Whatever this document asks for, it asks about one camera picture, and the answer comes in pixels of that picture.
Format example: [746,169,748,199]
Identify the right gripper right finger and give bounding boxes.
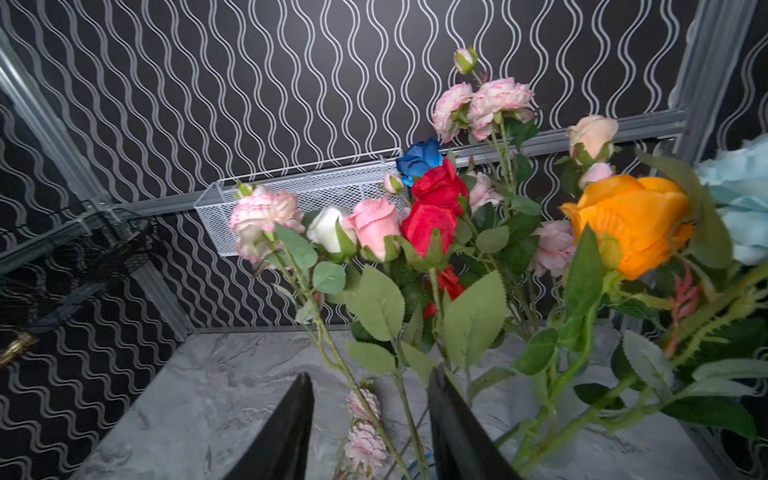
[427,367,521,480]

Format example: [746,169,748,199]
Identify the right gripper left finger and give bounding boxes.
[225,373,314,480]

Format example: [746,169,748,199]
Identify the red pink rose stem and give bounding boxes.
[341,200,508,480]

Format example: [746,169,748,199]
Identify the white rose flower stem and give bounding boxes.
[306,207,358,262]

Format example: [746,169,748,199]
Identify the pale pink flower stem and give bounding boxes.
[468,172,576,277]

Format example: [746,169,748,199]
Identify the small pink rose stem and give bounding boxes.
[344,198,432,479]

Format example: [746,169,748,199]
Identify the orange yellow rose stem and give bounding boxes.
[513,175,694,473]

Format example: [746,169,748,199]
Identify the blue rose flower stem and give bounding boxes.
[395,137,443,187]

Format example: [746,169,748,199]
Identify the cream rose flower stem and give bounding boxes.
[567,115,619,166]

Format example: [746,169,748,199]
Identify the pink peony flower stem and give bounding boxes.
[432,47,539,192]

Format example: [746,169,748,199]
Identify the white peony flower stem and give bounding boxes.
[497,133,768,475]

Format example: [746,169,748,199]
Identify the black wire basket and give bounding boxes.
[1,208,156,336]

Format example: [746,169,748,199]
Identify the white wire mesh basket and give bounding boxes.
[194,147,403,257]

